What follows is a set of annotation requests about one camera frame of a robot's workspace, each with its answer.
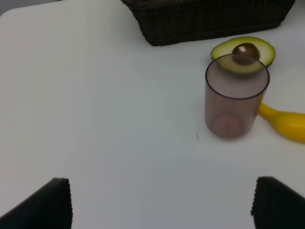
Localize halved avocado with pit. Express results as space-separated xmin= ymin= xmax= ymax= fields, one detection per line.
xmin=211 ymin=36 xmax=276 ymax=74

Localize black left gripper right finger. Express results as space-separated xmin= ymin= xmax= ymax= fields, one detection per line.
xmin=251 ymin=177 xmax=305 ymax=229

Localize dark brown wicker basket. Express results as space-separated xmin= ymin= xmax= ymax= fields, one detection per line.
xmin=123 ymin=0 xmax=295 ymax=46

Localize translucent pink plastic cup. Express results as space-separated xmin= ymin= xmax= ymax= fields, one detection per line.
xmin=204 ymin=54 xmax=270 ymax=139

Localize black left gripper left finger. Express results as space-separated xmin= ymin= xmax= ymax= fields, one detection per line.
xmin=0 ymin=178 xmax=73 ymax=229

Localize yellow banana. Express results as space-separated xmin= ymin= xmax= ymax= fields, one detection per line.
xmin=259 ymin=104 xmax=305 ymax=143

